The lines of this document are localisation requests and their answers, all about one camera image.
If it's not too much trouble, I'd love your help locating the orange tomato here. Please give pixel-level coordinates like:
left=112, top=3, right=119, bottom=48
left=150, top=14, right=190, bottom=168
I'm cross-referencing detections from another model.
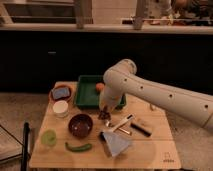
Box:
left=95, top=83, right=105, bottom=93

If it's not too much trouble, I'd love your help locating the black chair frame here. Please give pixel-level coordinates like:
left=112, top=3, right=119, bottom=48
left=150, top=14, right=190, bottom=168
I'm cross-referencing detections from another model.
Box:
left=0, top=122, right=30, bottom=171

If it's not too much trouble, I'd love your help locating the green chili pepper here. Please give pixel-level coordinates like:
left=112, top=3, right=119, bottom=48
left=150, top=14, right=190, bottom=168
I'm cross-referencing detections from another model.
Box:
left=65, top=142, right=92, bottom=152

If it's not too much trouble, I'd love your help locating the white cup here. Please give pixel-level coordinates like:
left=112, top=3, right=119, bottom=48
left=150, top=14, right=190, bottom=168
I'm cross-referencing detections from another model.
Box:
left=52, top=100, right=68, bottom=118

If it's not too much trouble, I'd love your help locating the metal fork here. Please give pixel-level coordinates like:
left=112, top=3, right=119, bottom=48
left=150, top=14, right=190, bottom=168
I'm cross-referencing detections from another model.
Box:
left=105, top=120, right=132, bottom=135

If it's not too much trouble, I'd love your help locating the dark purple bowl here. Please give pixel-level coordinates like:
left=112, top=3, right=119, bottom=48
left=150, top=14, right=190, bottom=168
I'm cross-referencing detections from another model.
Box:
left=68, top=114, right=93, bottom=139

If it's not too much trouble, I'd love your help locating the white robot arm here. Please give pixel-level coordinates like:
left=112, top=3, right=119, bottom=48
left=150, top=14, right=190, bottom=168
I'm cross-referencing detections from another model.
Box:
left=99, top=59, right=213, bottom=133

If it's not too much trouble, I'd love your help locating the blue sponge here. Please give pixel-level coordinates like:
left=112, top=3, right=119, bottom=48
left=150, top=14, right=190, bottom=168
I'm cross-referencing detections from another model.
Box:
left=52, top=87, right=70, bottom=100

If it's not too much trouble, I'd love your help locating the dark red grape bunch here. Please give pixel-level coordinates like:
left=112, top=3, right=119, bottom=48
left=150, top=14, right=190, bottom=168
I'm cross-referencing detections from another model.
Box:
left=98, top=111, right=111, bottom=120

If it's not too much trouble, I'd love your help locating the green plastic tray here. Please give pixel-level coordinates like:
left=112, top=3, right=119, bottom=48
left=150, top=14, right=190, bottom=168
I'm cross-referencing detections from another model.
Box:
left=73, top=74, right=127, bottom=110

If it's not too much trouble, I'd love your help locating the brown black brush block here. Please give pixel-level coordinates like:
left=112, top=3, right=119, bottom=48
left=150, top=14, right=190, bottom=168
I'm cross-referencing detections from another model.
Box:
left=130, top=119, right=153, bottom=137

